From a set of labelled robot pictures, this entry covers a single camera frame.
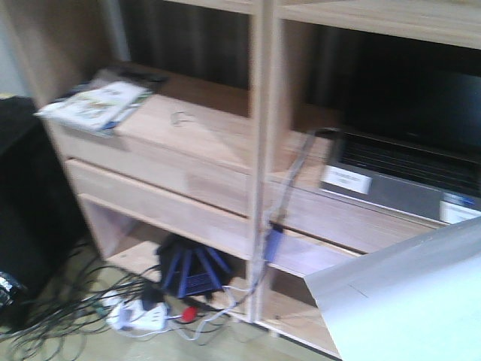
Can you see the white paper sheet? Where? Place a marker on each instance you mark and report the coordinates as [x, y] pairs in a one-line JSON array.
[[416, 300]]

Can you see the blue black wifi router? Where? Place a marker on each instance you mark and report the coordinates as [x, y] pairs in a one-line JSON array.
[[189, 268]]

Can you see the white label sticker left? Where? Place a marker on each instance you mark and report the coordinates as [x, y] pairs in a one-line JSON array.
[[348, 180]]

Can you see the white label sticker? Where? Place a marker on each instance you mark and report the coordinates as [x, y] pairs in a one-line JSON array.
[[454, 213], [348, 180]]

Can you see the stack of magazines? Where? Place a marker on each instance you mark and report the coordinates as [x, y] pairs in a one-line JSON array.
[[103, 103]]

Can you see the silver laptop with black keyboard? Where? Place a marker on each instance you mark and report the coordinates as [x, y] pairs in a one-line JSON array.
[[416, 133]]

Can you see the white power strip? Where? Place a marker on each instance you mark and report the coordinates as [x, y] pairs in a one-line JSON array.
[[131, 315]]

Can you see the black computer tower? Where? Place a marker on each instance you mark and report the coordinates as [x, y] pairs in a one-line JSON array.
[[40, 218]]

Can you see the white label sticker right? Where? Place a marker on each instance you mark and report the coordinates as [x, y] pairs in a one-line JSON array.
[[454, 213]]

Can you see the grey cable adapter box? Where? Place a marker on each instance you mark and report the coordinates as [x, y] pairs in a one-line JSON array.
[[272, 241]]

